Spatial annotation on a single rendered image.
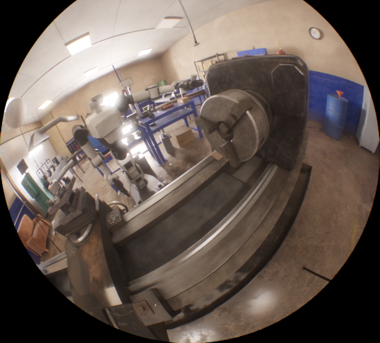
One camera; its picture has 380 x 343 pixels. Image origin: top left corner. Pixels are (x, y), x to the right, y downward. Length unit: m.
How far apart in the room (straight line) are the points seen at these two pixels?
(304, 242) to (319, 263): 0.34
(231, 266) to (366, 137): 3.74
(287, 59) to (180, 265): 0.75
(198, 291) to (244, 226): 0.28
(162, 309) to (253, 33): 4.55
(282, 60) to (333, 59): 3.42
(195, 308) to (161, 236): 0.57
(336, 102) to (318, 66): 1.06
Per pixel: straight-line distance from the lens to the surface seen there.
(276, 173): 0.63
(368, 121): 3.73
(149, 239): 0.68
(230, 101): 0.35
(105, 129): 0.95
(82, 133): 0.96
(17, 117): 4.08
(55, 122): 5.83
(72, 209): 0.56
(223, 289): 0.89
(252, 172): 0.78
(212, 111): 0.42
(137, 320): 0.55
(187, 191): 0.58
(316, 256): 1.57
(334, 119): 3.24
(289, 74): 0.43
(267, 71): 0.50
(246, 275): 0.89
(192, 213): 0.64
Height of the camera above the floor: 1.28
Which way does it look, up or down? 33 degrees down
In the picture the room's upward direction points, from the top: 19 degrees counter-clockwise
